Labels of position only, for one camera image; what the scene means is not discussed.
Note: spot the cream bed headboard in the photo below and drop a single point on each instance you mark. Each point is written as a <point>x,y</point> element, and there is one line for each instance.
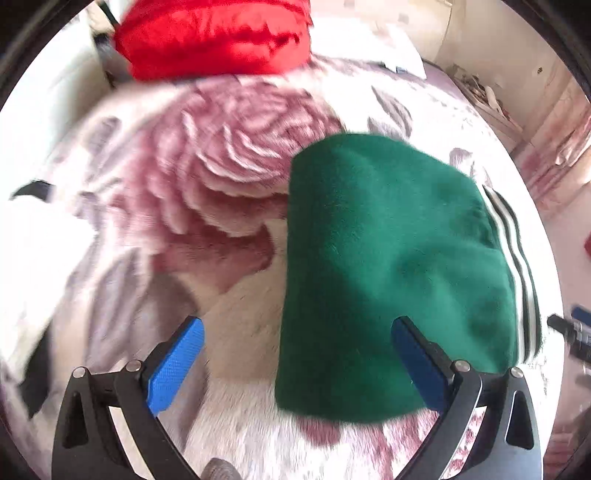
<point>415,14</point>

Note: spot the white nightstand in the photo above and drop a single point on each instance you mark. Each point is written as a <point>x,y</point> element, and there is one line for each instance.
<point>498,124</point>

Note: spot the white pillow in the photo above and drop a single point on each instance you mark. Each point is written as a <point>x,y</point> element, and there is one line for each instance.
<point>392,50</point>

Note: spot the floral plush blanket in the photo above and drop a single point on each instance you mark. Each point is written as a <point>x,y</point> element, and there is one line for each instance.
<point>207,161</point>

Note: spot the white folded cloth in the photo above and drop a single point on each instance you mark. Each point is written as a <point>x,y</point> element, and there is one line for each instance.
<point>37,258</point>

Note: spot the cluster of small toiletries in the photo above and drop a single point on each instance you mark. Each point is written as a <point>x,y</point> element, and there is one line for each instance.
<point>482,92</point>

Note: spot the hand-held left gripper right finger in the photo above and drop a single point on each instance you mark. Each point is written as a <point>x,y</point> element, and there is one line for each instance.
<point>418,364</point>

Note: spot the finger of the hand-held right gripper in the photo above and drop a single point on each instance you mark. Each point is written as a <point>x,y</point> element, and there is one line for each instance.
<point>581,312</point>
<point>570,334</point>

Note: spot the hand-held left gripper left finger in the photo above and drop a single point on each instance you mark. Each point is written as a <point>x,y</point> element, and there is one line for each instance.
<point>178,364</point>

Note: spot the green and cream varsity jacket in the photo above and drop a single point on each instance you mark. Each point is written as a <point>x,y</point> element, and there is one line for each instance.
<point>383,254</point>

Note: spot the red puffer jacket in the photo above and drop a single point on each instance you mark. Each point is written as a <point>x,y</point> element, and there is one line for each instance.
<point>207,37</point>

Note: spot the dark cloth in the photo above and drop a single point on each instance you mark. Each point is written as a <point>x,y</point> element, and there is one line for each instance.
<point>34,378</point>

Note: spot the pink floral curtain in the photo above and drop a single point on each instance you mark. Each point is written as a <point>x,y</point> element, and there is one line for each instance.
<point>568,138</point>

